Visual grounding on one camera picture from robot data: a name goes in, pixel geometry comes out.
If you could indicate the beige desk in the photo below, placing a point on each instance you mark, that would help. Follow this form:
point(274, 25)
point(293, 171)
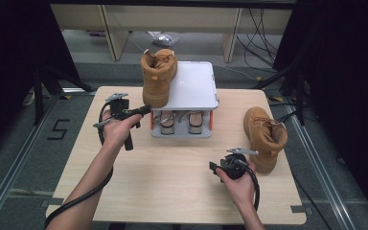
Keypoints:
point(188, 17)

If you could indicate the person's left hand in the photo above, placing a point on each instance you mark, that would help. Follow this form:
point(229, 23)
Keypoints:
point(116, 131)

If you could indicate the white two-tier shoe rack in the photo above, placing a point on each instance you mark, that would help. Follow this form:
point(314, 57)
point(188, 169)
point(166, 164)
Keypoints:
point(193, 86)

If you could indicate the black curtain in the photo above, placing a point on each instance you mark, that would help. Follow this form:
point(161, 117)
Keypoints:
point(9, 64)
point(348, 80)

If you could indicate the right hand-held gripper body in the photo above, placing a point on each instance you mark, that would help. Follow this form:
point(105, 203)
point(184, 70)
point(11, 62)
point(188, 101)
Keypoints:
point(234, 166)

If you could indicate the person's right hand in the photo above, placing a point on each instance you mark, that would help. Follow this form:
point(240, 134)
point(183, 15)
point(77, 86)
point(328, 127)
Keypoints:
point(241, 190)

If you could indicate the clear plastic bag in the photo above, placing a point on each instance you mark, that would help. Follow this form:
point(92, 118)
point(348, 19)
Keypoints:
point(165, 39)

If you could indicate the tan suede boot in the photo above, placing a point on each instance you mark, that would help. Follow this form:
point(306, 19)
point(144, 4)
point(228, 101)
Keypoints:
point(263, 143)
point(156, 80)

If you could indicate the metal floor rail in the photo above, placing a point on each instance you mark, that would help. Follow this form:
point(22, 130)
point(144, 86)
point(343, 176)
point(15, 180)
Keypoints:
point(319, 172)
point(16, 166)

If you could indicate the black metal stand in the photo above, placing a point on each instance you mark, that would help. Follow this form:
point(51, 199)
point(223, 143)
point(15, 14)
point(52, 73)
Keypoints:
point(300, 99)
point(38, 96)

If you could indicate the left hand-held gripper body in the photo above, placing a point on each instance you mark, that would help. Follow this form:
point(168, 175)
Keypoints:
point(119, 107)

